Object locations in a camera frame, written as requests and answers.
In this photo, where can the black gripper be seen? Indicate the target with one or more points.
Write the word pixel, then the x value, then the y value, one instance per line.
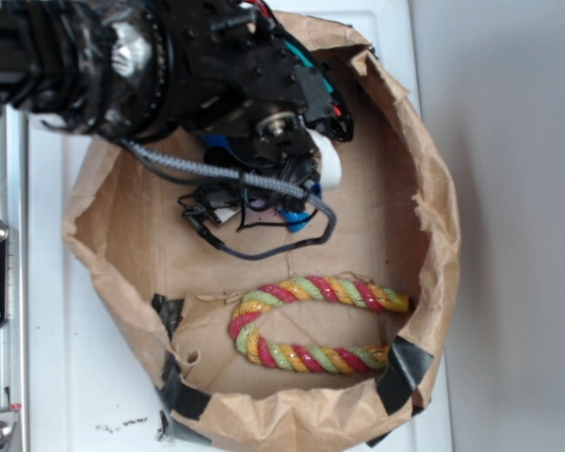
pixel 247 86

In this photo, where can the blue plastic bottle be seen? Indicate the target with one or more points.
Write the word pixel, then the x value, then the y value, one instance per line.
pixel 258 207

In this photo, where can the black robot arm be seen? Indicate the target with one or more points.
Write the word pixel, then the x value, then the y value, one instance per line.
pixel 101 68

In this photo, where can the brown paper bag tray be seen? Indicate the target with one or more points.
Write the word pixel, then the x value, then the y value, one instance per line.
pixel 172 295

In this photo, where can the multicolour twisted rope toy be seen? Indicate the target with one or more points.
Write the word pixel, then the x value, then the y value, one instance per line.
pixel 315 324

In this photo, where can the aluminium frame rail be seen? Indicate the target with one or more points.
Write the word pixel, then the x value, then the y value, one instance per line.
pixel 13 209

